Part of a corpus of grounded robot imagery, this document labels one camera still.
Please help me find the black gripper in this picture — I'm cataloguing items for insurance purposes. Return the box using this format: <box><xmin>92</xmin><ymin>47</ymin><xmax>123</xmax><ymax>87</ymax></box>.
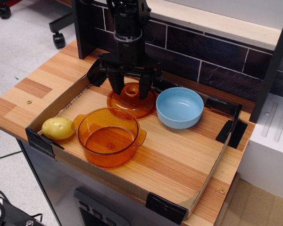
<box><xmin>98</xmin><ymin>32</ymin><xmax>162</xmax><ymax>99</ymax></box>

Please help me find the orange transparent pot lid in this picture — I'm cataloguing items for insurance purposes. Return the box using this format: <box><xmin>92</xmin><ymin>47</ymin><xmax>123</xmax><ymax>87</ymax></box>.
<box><xmin>107</xmin><ymin>82</ymin><xmax>157</xmax><ymax>119</ymax></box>

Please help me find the orange transparent pot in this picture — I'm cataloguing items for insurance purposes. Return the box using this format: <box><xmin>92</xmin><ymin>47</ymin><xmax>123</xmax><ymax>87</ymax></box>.
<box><xmin>72</xmin><ymin>107</ymin><xmax>147</xmax><ymax>169</ymax></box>

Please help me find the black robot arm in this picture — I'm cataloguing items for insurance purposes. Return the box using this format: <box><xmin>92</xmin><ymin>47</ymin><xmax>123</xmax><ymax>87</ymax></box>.
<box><xmin>98</xmin><ymin>0</ymin><xmax>162</xmax><ymax>99</ymax></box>

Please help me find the light blue bowl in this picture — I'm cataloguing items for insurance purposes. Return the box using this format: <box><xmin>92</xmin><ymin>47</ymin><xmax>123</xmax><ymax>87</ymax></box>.
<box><xmin>156</xmin><ymin>87</ymin><xmax>204</xmax><ymax>129</ymax></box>

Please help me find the black office chair base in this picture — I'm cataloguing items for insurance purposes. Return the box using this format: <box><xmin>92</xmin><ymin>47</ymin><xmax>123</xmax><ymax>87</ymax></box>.
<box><xmin>49</xmin><ymin>12</ymin><xmax>74</xmax><ymax>49</ymax></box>

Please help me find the yellow toy potato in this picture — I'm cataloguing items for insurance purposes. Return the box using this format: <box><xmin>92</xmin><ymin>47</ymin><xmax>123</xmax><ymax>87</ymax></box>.
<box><xmin>42</xmin><ymin>117</ymin><xmax>74</xmax><ymax>140</ymax></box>

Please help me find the cardboard fence with black tape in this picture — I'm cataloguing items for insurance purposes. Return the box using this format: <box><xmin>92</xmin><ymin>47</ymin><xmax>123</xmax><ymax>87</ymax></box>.
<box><xmin>23</xmin><ymin>56</ymin><xmax>254</xmax><ymax>226</ymax></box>

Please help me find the grey toy oven front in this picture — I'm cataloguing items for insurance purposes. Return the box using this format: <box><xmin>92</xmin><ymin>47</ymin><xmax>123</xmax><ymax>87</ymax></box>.
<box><xmin>74</xmin><ymin>189</ymin><xmax>130</xmax><ymax>226</ymax></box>

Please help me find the black caster wheel top left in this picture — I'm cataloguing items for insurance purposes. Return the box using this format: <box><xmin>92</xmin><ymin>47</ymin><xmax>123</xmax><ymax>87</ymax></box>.
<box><xmin>0</xmin><ymin>0</ymin><xmax>11</xmax><ymax>19</ymax></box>

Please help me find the white toy sink unit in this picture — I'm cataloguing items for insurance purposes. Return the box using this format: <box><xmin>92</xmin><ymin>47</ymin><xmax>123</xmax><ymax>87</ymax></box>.
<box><xmin>238</xmin><ymin>94</ymin><xmax>283</xmax><ymax>198</ymax></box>

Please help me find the black left shelf post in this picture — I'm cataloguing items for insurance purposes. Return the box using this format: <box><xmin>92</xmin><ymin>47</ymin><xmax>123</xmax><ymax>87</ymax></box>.
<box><xmin>72</xmin><ymin>0</ymin><xmax>96</xmax><ymax>59</ymax></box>

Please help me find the black shelf post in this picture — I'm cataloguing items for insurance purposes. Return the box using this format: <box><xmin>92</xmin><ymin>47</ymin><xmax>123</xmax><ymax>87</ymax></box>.
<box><xmin>249</xmin><ymin>28</ymin><xmax>283</xmax><ymax>123</ymax></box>
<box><xmin>72</xmin><ymin>0</ymin><xmax>96</xmax><ymax>59</ymax></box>

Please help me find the black right shelf post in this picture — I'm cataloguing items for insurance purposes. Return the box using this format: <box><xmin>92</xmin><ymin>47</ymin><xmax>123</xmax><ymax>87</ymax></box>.
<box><xmin>249</xmin><ymin>28</ymin><xmax>283</xmax><ymax>123</ymax></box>

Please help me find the black cable bottom left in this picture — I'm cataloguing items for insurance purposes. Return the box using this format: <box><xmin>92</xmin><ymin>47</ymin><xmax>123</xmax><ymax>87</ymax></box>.
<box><xmin>0</xmin><ymin>185</ymin><xmax>43</xmax><ymax>226</ymax></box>

